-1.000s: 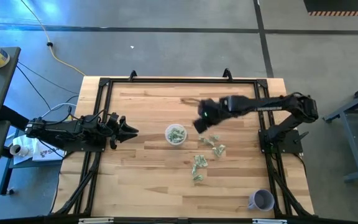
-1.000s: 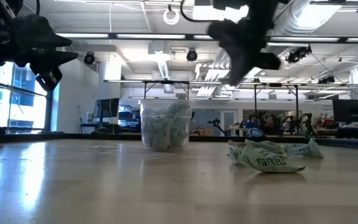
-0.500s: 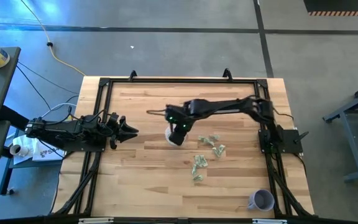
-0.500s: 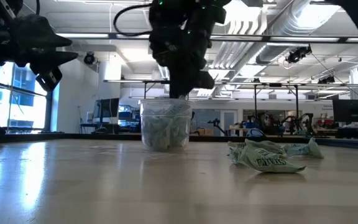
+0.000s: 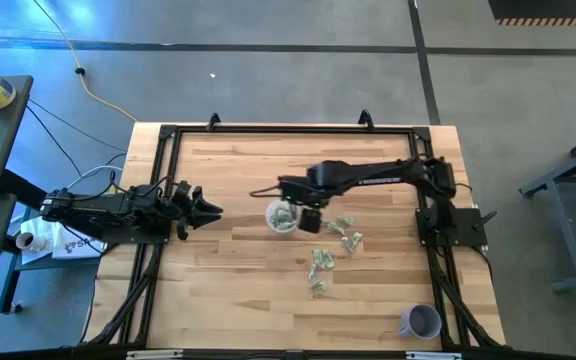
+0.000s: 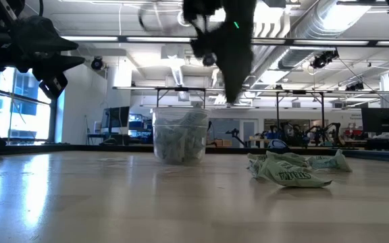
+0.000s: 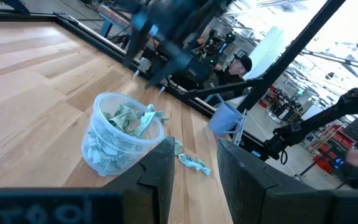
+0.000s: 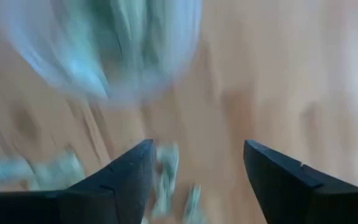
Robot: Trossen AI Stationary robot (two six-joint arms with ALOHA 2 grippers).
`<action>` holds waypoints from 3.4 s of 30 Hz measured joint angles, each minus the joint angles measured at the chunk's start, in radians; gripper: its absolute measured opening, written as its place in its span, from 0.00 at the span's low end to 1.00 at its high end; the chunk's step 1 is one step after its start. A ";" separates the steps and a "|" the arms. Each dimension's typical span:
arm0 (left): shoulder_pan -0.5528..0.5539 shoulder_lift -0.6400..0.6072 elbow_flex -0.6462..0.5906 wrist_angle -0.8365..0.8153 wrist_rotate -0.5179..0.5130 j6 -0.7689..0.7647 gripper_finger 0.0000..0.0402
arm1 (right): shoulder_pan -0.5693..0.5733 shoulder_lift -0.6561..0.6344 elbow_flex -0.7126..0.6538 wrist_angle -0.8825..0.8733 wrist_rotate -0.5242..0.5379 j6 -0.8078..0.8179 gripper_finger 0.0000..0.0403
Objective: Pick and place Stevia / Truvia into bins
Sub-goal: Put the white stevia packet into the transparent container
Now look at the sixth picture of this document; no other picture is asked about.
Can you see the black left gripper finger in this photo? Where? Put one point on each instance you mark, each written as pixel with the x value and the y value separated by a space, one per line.
pixel 46 40
pixel 59 63

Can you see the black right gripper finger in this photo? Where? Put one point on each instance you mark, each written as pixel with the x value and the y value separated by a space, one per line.
pixel 236 81
pixel 223 79

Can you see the clear plastic cup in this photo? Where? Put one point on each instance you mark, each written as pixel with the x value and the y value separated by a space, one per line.
pixel 160 114

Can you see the green white stevia packet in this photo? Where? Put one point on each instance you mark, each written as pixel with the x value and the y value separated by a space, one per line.
pixel 287 175
pixel 329 162
pixel 282 157

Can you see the black background robot arm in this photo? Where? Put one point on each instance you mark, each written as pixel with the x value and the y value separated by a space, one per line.
pixel 235 135
pixel 319 131

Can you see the large glass window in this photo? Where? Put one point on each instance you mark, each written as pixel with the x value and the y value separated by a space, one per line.
pixel 22 111

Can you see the blue white ball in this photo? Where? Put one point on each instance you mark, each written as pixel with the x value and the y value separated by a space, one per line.
pixel 277 144

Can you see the black computer monitor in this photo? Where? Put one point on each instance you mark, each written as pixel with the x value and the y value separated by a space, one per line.
pixel 115 118

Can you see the black ceiling spotlight cluster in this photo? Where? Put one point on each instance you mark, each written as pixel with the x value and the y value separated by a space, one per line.
pixel 355 87
pixel 324 59

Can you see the large black monitor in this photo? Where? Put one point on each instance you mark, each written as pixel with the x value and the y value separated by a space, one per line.
pixel 382 119

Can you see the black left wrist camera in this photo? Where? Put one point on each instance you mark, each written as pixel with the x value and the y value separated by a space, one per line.
pixel 54 86

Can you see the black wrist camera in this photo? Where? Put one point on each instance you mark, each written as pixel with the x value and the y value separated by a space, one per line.
pixel 54 86
pixel 199 8

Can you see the round black ceiling camera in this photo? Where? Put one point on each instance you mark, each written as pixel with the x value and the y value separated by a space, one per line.
pixel 97 63
pixel 209 60

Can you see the long ceiling light rail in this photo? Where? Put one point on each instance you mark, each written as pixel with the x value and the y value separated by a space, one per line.
pixel 90 38

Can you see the black metal frame stand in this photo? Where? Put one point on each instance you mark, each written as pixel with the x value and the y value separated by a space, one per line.
pixel 299 92
pixel 181 89

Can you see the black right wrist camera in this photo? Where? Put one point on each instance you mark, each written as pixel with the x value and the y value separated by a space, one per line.
pixel 199 8

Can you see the black aluminium table frame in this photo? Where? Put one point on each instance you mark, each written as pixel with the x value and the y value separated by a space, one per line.
pixel 79 148

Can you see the silver ventilation duct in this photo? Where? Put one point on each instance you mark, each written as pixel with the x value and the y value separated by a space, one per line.
pixel 316 20

